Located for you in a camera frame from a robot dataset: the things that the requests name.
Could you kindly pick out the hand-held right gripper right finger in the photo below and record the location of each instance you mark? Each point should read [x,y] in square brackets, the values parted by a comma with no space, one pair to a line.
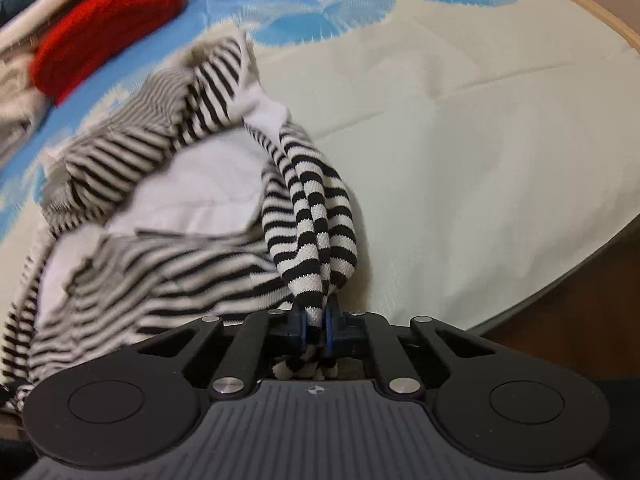
[336,335]

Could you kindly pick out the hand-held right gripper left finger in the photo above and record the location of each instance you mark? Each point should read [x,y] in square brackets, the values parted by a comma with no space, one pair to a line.
[292,330]

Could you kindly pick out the striped hooded shirt white vest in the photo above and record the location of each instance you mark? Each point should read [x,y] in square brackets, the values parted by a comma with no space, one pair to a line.
[200,200]

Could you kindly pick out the white fleecy folded blanket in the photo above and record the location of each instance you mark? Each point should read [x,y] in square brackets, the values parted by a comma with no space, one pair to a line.
[17,110]

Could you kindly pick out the red folded blanket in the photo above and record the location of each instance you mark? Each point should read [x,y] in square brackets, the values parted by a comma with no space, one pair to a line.
[100,30]

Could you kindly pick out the cream folded blanket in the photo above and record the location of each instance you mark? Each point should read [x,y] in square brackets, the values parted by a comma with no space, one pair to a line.
[60,0]

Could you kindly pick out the dark teal shark plush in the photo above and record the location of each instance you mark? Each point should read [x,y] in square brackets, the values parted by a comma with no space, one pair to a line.
[12,7]

